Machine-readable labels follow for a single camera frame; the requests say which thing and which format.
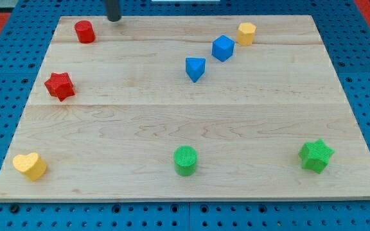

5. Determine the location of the red cylinder block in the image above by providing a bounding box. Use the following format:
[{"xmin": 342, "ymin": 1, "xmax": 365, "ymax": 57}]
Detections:
[{"xmin": 74, "ymin": 21, "xmax": 96, "ymax": 44}]

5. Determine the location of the yellow hexagon block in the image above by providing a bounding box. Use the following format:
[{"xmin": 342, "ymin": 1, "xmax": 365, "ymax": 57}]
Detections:
[{"xmin": 236, "ymin": 22, "xmax": 256, "ymax": 46}]

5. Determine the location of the blue cube block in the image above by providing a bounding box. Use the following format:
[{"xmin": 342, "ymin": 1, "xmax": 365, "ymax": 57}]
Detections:
[{"xmin": 211, "ymin": 35, "xmax": 234, "ymax": 62}]

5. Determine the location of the red star block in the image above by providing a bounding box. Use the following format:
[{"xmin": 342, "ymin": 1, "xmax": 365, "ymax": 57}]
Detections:
[{"xmin": 44, "ymin": 73, "xmax": 75, "ymax": 101}]

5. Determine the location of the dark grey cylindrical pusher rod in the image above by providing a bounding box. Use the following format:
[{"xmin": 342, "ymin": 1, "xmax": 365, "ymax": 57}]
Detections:
[{"xmin": 103, "ymin": 0, "xmax": 121, "ymax": 22}]

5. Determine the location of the green cylinder block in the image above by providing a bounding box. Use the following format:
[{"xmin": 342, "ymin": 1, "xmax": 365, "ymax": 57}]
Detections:
[{"xmin": 173, "ymin": 146, "xmax": 198, "ymax": 176}]

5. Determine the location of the yellow heart block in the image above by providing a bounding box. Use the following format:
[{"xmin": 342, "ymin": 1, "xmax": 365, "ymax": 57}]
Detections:
[{"xmin": 12, "ymin": 152, "xmax": 48, "ymax": 182}]

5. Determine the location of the green star block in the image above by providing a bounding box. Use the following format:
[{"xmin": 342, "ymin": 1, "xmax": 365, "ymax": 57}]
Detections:
[{"xmin": 298, "ymin": 139, "xmax": 335, "ymax": 174}]

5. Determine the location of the blue triangle block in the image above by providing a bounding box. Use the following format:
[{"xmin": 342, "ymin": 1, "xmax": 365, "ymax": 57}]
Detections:
[{"xmin": 185, "ymin": 57, "xmax": 206, "ymax": 83}]

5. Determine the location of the wooden board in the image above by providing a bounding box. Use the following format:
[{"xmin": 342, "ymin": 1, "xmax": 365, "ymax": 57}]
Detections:
[{"xmin": 0, "ymin": 15, "xmax": 370, "ymax": 203}]

